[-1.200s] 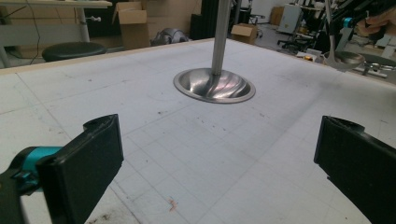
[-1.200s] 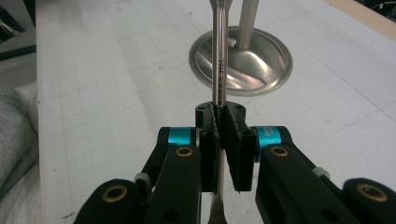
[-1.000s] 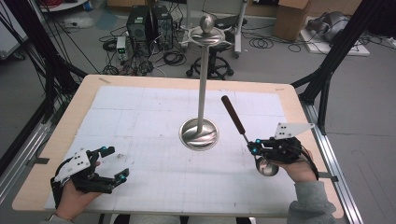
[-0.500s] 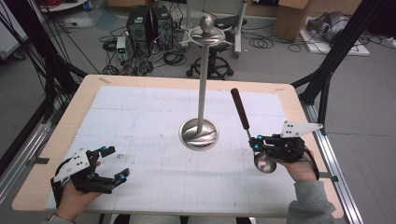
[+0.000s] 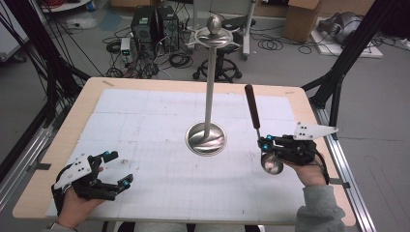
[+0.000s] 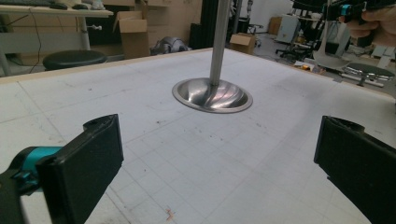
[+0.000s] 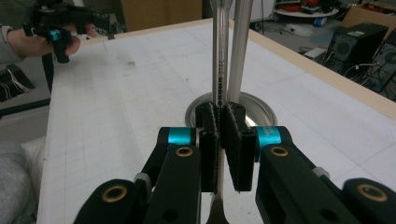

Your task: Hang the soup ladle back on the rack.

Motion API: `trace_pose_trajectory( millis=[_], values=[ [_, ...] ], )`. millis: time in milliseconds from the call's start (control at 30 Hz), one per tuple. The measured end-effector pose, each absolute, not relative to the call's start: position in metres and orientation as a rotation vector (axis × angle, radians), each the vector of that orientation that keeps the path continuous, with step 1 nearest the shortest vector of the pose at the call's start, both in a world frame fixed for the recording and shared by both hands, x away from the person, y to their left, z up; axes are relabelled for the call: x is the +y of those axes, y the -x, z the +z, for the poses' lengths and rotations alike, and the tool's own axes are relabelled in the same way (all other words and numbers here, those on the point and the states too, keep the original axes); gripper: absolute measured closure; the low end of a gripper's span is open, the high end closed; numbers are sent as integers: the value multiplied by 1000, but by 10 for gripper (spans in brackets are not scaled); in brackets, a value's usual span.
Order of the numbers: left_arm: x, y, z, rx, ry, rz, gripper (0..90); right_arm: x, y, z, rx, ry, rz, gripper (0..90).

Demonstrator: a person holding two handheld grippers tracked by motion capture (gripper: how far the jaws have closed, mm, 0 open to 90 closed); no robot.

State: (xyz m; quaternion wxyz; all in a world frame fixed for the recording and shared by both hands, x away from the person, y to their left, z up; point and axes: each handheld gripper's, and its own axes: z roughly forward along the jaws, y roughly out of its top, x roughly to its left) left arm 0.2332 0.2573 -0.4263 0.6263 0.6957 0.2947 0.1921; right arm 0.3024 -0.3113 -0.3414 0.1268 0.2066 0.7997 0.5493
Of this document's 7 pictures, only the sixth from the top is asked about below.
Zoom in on small cardboard box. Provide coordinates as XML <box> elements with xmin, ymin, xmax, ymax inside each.
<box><xmin>229</xmin><ymin>32</ymin><xmax>258</xmax><ymax>56</ymax></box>

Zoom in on open cardboard box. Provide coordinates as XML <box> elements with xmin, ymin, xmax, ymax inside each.
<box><xmin>112</xmin><ymin>10</ymin><xmax>151</xmax><ymax>60</ymax></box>

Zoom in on white cabinet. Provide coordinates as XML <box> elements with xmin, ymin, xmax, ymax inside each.
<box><xmin>275</xmin><ymin>13</ymin><xmax>302</xmax><ymax>45</ymax></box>

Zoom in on black round stool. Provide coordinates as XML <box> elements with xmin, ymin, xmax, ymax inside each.
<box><xmin>42</xmin><ymin>49</ymin><xmax>108</xmax><ymax>72</ymax></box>

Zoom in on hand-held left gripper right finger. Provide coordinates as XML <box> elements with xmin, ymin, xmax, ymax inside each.
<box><xmin>313</xmin><ymin>115</ymin><xmax>396</xmax><ymax>224</ymax></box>

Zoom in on grey backpack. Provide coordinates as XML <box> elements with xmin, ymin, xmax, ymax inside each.
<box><xmin>149</xmin><ymin>35</ymin><xmax>191</xmax><ymax>56</ymax></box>

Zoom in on steel utensil stand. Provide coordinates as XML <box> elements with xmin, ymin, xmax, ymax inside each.
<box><xmin>171</xmin><ymin>0</ymin><xmax>254</xmax><ymax>115</ymax></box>

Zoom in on white grid mat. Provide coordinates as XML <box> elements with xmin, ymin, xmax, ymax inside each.
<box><xmin>0</xmin><ymin>48</ymin><xmax>396</xmax><ymax>224</ymax></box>

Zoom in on white desk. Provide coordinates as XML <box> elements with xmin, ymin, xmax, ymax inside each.
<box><xmin>0</xmin><ymin>4</ymin><xmax>115</xmax><ymax>77</ymax></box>

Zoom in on grey round stool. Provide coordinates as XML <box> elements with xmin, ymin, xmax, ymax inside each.
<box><xmin>344</xmin><ymin>62</ymin><xmax>396</xmax><ymax>88</ymax></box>

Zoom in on large cardboard sheet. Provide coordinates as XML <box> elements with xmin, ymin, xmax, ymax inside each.
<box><xmin>148</xmin><ymin>0</ymin><xmax>204</xmax><ymax>48</ymax></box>

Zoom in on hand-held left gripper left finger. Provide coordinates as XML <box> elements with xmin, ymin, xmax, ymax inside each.
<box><xmin>0</xmin><ymin>113</ymin><xmax>125</xmax><ymax>224</ymax></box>

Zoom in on black office chair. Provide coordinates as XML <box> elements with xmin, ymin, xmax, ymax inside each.
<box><xmin>275</xmin><ymin>36</ymin><xmax>314</xmax><ymax>62</ymax></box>

